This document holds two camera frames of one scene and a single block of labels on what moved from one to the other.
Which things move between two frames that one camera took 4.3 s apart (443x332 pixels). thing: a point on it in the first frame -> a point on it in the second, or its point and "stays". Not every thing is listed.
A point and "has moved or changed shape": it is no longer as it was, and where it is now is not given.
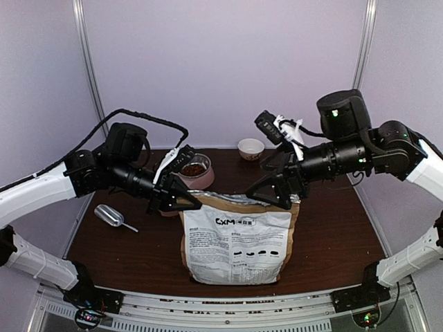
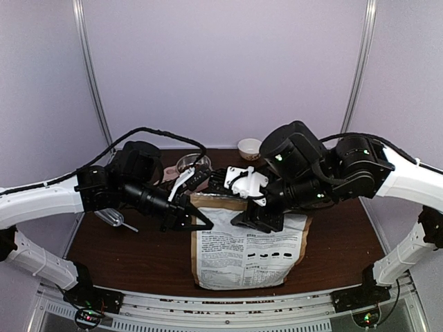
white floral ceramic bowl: x=250 y=149 stays
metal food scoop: x=111 y=216 stays
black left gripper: x=167 y=189 -> x=176 y=214
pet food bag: x=234 y=240 has moved or changed shape
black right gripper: x=288 y=167 -> x=257 y=220
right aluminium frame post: x=365 y=45 stays
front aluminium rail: x=315 y=312 stays
